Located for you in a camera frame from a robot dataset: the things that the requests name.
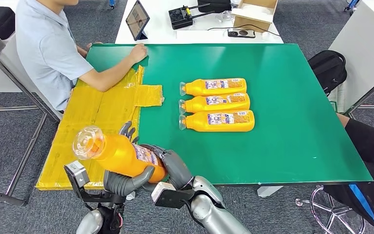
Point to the black smartphone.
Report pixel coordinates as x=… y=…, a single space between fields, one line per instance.
x=241 y=33

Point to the yellow taped cardboard sheet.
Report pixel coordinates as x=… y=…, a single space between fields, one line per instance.
x=83 y=129

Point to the clear plastic piece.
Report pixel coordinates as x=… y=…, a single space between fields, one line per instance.
x=224 y=16

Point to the black router with antennas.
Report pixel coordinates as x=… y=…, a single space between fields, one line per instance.
x=180 y=17

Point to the black backpack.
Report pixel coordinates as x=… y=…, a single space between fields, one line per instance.
x=327 y=69

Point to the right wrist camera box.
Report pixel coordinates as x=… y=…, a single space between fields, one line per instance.
x=169 y=195

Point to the white side table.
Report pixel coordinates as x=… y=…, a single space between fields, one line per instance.
x=361 y=48

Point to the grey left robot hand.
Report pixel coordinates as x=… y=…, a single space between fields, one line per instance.
x=122 y=185

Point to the white table foot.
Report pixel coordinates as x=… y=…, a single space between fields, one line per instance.
x=269 y=191

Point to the person in black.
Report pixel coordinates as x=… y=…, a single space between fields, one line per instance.
x=367 y=145

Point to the chrome office chair base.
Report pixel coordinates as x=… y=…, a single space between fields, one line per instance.
x=336 y=210

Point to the orange detergent bottle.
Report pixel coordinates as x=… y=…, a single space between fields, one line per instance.
x=119 y=155
x=200 y=122
x=196 y=104
x=196 y=87

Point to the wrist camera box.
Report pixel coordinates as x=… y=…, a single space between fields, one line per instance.
x=169 y=195
x=76 y=172

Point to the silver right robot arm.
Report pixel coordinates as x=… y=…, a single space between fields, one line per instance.
x=212 y=213

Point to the seated person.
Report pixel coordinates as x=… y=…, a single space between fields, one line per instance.
x=45 y=48

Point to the black tablet on stand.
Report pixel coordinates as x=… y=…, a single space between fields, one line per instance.
x=137 y=17

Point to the person's forearm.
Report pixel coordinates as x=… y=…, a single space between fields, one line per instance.
x=106 y=76

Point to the black bag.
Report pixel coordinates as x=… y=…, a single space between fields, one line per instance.
x=214 y=5

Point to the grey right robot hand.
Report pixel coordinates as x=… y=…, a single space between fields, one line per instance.
x=177 y=168

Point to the open cardboard box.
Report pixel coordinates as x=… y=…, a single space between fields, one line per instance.
x=254 y=21

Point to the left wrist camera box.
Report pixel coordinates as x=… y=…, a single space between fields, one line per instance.
x=76 y=172

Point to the person's hand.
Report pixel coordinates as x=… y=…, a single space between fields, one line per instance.
x=138 y=53
x=92 y=44

